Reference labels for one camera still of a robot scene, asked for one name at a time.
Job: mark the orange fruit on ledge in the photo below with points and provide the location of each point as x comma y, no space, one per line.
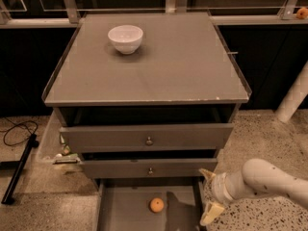
302,13

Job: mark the clear plastic bin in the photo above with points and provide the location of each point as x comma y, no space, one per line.
52,146

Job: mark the white post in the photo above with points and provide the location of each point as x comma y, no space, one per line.
294,97

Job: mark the orange round fruit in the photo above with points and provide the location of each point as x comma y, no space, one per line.
157,205

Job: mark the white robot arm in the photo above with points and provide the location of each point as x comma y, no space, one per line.
257,178

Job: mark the grey bottom drawer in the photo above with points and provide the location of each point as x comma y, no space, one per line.
124,204

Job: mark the white ceramic bowl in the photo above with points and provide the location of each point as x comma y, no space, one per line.
126,39

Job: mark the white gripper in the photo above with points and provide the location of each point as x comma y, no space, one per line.
218,188

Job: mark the grey top drawer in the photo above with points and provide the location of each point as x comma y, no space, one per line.
132,138

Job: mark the metal railing frame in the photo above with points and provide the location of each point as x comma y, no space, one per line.
69,13

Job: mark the black stand leg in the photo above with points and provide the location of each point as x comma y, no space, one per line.
20,164

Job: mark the grey drawer cabinet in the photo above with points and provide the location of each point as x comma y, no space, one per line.
181,74

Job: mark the grey drawer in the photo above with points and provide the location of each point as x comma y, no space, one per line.
132,138
124,204
146,168

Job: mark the grey middle drawer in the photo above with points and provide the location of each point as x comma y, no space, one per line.
146,168

